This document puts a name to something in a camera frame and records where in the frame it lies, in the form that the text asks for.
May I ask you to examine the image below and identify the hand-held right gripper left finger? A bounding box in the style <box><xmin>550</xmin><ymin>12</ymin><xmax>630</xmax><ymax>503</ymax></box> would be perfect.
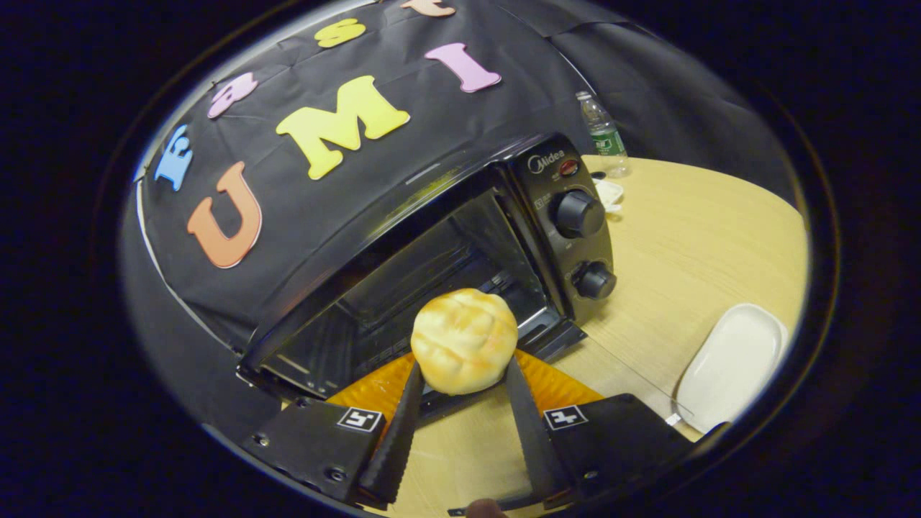
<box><xmin>241</xmin><ymin>353</ymin><xmax>427</xmax><ymax>504</ymax></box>

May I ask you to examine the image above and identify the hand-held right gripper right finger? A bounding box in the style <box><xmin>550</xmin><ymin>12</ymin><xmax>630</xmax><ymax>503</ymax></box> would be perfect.
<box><xmin>504</xmin><ymin>349</ymin><xmax>695</xmax><ymax>508</ymax></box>

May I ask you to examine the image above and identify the round golden bread bun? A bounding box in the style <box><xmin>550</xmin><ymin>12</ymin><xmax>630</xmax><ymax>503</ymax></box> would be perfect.
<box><xmin>411</xmin><ymin>288</ymin><xmax>519</xmax><ymax>396</ymax></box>

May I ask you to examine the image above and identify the black electric oven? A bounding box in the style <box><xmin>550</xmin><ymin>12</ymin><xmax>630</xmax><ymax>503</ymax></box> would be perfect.
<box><xmin>237</xmin><ymin>133</ymin><xmax>695</xmax><ymax>516</ymax></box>

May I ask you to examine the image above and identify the white oval plate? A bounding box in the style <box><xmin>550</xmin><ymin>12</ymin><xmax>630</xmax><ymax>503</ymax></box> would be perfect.
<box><xmin>675</xmin><ymin>303</ymin><xmax>790</xmax><ymax>435</ymax></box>

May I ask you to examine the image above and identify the white divided condiment dish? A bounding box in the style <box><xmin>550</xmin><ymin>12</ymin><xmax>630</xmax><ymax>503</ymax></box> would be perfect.
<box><xmin>591</xmin><ymin>178</ymin><xmax>625</xmax><ymax>214</ymax></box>

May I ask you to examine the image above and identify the clear plastic water bottle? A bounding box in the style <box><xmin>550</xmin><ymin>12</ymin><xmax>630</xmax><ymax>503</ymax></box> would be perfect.
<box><xmin>576</xmin><ymin>91</ymin><xmax>631</xmax><ymax>178</ymax></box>

